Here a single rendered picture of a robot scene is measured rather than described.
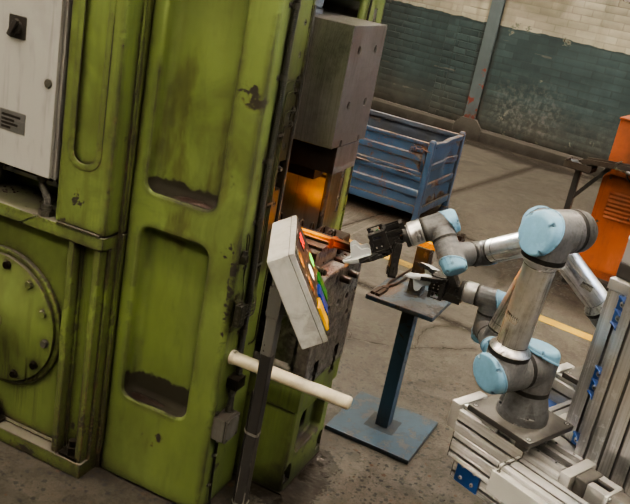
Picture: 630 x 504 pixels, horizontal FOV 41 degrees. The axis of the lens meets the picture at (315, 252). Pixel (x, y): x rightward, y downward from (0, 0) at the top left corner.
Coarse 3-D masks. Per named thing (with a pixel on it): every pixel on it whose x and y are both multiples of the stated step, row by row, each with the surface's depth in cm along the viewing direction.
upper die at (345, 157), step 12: (300, 144) 283; (312, 144) 281; (348, 144) 286; (300, 156) 284; (312, 156) 282; (324, 156) 280; (336, 156) 279; (348, 156) 289; (312, 168) 283; (324, 168) 281; (336, 168) 282
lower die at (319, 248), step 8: (320, 232) 309; (312, 240) 300; (320, 240) 299; (312, 248) 295; (320, 248) 294; (328, 248) 300; (312, 256) 291; (320, 256) 295; (328, 256) 302; (320, 264) 297
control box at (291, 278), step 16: (272, 224) 255; (288, 224) 249; (272, 240) 240; (288, 240) 235; (304, 240) 253; (272, 256) 227; (288, 256) 224; (304, 256) 242; (272, 272) 226; (288, 272) 226; (304, 272) 231; (288, 288) 227; (304, 288) 227; (288, 304) 229; (304, 304) 229; (304, 320) 231; (320, 320) 231; (304, 336) 232; (320, 336) 232
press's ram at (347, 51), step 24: (336, 24) 262; (360, 24) 267; (384, 24) 285; (312, 48) 267; (336, 48) 264; (360, 48) 269; (312, 72) 269; (336, 72) 266; (360, 72) 275; (312, 96) 271; (336, 96) 268; (360, 96) 282; (312, 120) 273; (336, 120) 270; (360, 120) 289; (336, 144) 275
